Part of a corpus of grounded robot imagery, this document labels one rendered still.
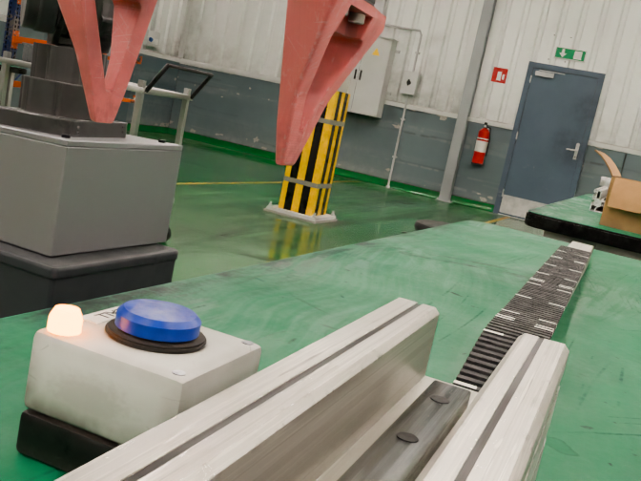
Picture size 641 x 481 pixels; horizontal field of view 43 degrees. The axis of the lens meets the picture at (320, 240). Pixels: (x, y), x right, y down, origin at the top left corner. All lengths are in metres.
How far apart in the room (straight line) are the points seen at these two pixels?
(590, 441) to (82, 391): 0.35
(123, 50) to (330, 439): 0.21
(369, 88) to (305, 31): 11.61
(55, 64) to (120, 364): 0.51
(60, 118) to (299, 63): 0.49
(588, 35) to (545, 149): 1.56
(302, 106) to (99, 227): 0.50
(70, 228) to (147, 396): 0.45
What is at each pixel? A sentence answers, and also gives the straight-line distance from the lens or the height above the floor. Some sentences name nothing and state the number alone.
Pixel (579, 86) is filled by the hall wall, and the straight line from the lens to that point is 11.54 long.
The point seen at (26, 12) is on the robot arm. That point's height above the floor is 0.99.
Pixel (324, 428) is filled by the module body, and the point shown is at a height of 0.85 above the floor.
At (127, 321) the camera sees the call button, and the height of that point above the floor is 0.85.
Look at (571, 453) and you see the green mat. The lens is 0.56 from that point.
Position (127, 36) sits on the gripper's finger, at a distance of 0.42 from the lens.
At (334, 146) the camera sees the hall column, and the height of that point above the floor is 0.64.
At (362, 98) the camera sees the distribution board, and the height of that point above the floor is 1.17.
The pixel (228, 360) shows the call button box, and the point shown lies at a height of 0.84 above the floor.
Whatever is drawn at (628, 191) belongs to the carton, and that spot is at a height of 0.90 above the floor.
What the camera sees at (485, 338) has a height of 0.81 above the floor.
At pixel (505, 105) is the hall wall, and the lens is 11.72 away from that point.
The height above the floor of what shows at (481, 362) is 0.80.
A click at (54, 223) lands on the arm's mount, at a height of 0.81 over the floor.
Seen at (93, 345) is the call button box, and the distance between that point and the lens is 0.38.
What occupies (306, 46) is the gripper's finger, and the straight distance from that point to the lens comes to 0.33.
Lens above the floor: 0.96
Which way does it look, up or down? 9 degrees down
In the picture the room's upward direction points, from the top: 12 degrees clockwise
